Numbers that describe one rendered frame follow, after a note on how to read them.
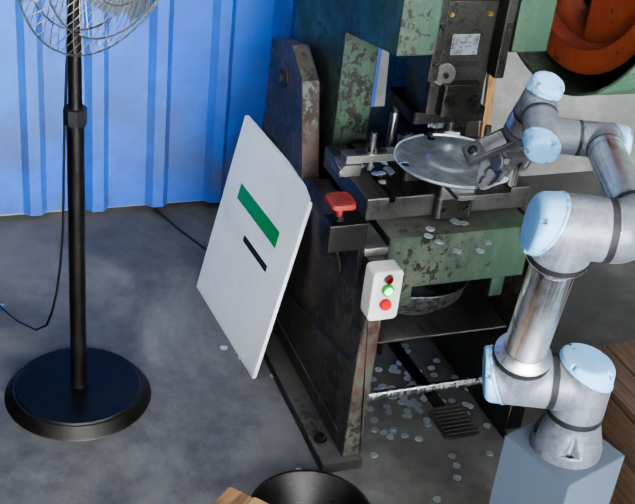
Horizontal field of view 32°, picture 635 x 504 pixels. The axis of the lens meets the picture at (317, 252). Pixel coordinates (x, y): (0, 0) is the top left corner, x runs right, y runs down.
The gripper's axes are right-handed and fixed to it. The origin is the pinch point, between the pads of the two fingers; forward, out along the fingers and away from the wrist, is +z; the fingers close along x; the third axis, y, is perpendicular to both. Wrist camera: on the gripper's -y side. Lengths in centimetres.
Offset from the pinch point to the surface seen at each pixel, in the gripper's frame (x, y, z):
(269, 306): 14, -32, 70
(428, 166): 11.3, -6.6, 6.6
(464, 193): -1.4, -4.2, 0.9
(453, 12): 32.1, -3.2, -23.6
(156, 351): 19, -60, 96
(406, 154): 17.7, -9.1, 9.5
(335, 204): 1.7, -34.7, 4.4
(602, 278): 23, 100, 98
